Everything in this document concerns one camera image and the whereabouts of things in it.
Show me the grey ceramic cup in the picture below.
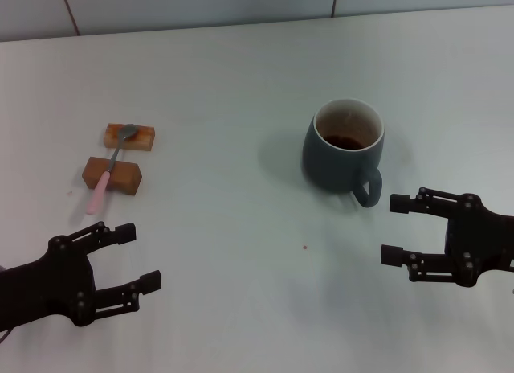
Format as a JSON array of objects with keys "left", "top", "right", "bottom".
[{"left": 301, "top": 98, "right": 386, "bottom": 208}]

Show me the dark coffee liquid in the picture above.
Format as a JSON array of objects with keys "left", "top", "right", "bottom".
[{"left": 323, "top": 134, "right": 373, "bottom": 151}]

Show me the light orange wooden block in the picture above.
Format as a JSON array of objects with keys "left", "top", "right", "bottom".
[{"left": 103, "top": 123, "right": 157, "bottom": 153}]

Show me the pink handled metal spoon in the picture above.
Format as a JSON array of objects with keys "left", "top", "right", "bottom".
[{"left": 86, "top": 123, "right": 139, "bottom": 216}]

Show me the dark brown wooden block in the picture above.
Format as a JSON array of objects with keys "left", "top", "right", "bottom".
[{"left": 82, "top": 156, "right": 144, "bottom": 196}]

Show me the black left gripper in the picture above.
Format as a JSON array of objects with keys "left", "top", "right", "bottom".
[{"left": 0, "top": 221, "right": 162, "bottom": 332}]

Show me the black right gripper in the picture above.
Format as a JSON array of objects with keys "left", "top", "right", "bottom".
[{"left": 380, "top": 186, "right": 514, "bottom": 288}]

